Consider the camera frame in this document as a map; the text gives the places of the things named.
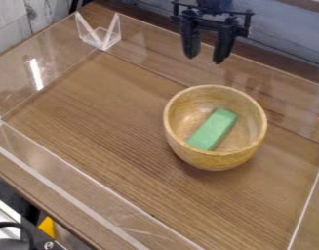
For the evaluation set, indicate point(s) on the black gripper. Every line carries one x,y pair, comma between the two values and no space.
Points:
215,16

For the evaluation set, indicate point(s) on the brown wooden bowl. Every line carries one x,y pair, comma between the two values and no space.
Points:
187,110

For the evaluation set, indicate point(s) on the green rectangular block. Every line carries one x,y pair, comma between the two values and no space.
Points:
212,130

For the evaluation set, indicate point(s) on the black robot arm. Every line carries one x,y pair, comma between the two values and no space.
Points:
214,16

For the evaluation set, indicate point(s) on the yellow sticker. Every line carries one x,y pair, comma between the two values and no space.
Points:
47,227

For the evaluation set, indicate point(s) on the clear acrylic corner bracket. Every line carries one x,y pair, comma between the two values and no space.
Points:
99,37

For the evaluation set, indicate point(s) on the clear acrylic tray wall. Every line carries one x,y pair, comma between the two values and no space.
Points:
84,151

